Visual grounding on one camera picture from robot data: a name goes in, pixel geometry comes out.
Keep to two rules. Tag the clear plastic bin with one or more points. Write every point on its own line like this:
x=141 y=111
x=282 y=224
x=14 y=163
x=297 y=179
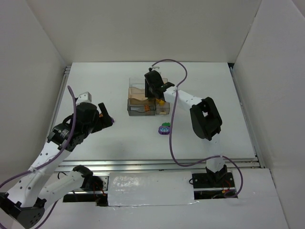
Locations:
x=135 y=82

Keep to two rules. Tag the purple lotus lego piece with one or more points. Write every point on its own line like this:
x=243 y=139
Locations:
x=164 y=130

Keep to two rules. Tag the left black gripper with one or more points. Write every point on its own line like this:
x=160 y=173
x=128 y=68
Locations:
x=101 y=118

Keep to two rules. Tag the grey tinted plastic bin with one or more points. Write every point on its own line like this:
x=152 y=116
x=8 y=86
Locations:
x=138 y=110

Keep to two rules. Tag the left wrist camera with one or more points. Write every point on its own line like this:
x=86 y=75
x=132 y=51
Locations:
x=84 y=98

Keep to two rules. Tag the tall clear drawer bin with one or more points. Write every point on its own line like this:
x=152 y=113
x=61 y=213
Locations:
x=162 y=108

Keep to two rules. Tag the orange lego in bin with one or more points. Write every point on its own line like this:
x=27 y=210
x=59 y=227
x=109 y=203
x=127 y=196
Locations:
x=147 y=108

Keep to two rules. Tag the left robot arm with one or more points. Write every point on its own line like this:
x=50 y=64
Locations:
x=27 y=201

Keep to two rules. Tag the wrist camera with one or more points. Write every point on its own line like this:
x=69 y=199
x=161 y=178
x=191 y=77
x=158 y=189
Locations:
x=155 y=68
x=84 y=98

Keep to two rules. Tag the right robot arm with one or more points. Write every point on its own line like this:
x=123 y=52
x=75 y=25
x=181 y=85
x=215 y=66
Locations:
x=205 y=119

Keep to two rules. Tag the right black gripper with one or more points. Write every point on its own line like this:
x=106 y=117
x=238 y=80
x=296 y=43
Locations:
x=154 y=92

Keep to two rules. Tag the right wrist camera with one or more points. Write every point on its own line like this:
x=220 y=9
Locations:
x=155 y=68

